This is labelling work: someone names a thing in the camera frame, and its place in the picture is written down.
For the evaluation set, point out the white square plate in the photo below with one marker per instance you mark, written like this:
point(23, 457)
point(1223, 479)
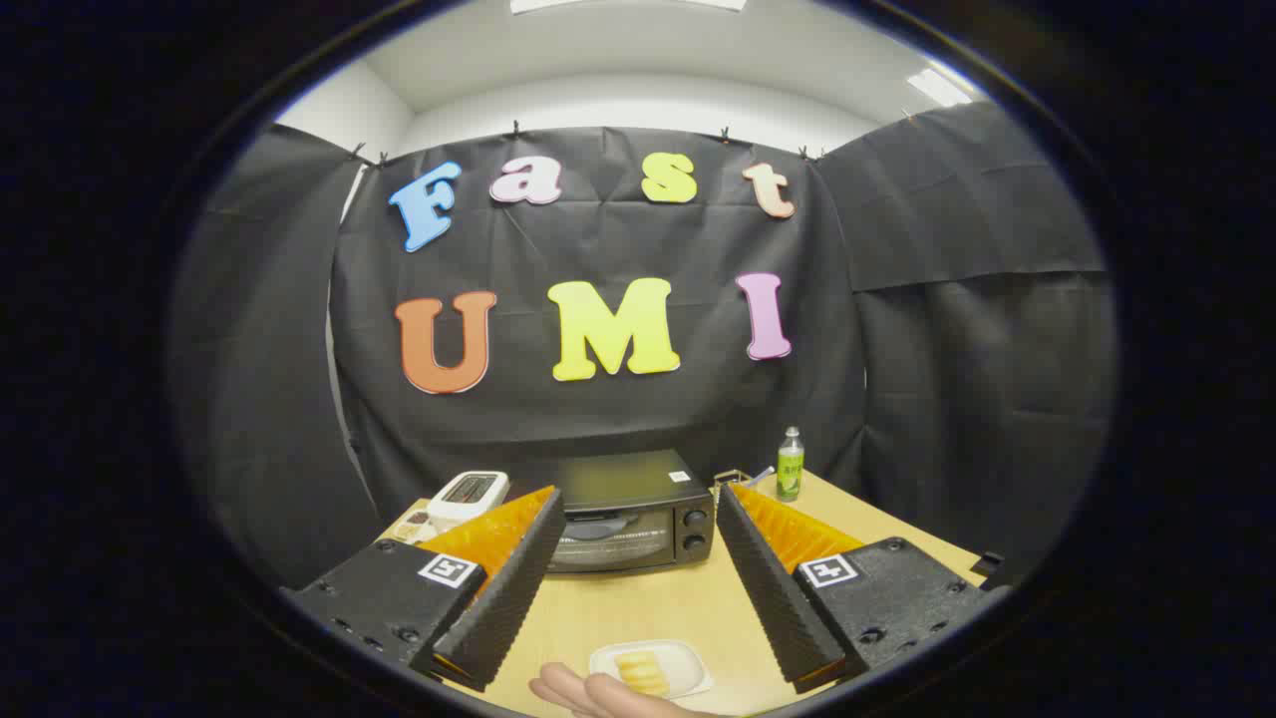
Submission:
point(688, 660)

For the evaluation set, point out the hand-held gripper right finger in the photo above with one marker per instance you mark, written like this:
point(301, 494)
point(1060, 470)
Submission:
point(773, 588)

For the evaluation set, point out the green label drink bottle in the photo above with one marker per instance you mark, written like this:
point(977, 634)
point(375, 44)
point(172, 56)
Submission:
point(790, 474)

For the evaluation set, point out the golden bread roll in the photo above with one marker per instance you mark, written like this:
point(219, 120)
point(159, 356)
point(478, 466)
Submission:
point(641, 670)

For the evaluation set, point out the black toaster oven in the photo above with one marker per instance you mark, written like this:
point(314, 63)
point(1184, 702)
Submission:
point(623, 479)

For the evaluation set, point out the ceiling light panel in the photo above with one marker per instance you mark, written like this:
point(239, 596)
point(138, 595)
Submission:
point(937, 87)

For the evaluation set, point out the white pop-up toaster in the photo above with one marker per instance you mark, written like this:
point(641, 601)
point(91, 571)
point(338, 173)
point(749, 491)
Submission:
point(469, 499)

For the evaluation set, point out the black table edge clamp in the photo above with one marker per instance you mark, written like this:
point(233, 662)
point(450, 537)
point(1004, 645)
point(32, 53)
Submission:
point(987, 565)

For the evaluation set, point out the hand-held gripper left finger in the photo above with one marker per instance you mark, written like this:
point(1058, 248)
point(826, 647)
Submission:
point(508, 588)

